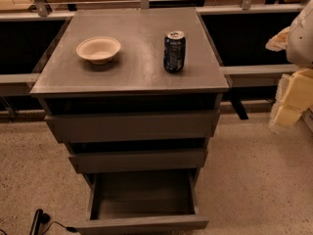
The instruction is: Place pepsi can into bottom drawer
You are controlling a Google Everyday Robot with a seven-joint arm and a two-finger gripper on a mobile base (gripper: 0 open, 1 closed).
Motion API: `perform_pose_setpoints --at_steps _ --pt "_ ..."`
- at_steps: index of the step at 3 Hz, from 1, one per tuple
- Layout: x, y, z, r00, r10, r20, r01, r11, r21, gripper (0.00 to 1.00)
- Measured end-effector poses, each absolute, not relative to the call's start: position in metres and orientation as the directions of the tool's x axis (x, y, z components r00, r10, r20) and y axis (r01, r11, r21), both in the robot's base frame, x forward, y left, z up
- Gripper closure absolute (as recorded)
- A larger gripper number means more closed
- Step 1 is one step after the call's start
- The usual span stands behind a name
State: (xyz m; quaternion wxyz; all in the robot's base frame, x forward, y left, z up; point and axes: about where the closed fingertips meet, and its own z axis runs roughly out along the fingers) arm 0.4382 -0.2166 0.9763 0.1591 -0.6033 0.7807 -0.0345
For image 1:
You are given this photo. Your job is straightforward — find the grey middle drawer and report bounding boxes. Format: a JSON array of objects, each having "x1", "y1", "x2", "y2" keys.
[{"x1": 69, "y1": 148, "x2": 206, "y2": 173}]

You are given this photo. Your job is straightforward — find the grey open bottom drawer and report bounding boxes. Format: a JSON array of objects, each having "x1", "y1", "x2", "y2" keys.
[{"x1": 76, "y1": 169, "x2": 208, "y2": 235}]

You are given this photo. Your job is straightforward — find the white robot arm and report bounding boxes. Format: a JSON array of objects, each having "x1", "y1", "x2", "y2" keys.
[{"x1": 265, "y1": 0, "x2": 313, "y2": 69}]

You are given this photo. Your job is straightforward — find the grey drawer cabinet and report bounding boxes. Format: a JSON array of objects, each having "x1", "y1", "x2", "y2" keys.
[{"x1": 29, "y1": 7, "x2": 230, "y2": 188}]

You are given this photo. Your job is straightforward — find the grey metal railing frame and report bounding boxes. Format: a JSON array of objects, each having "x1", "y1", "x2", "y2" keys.
[{"x1": 0, "y1": 0, "x2": 313, "y2": 120}]

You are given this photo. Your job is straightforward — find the black power adapter with cable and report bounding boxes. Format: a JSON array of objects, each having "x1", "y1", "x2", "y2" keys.
[{"x1": 29, "y1": 209, "x2": 77, "y2": 235}]

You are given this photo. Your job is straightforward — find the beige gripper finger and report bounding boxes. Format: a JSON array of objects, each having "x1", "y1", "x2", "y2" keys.
[{"x1": 265, "y1": 26, "x2": 290, "y2": 52}]

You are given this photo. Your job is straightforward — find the blue pepsi can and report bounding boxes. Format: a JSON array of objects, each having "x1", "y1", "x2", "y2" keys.
[{"x1": 163, "y1": 30, "x2": 186, "y2": 72}]

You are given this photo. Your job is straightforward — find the beige paper bowl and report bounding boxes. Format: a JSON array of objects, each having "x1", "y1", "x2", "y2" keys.
[{"x1": 76, "y1": 36, "x2": 121, "y2": 65}]

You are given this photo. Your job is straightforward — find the grey top drawer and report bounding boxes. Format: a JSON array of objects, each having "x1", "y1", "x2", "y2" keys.
[{"x1": 45, "y1": 111, "x2": 219, "y2": 143}]

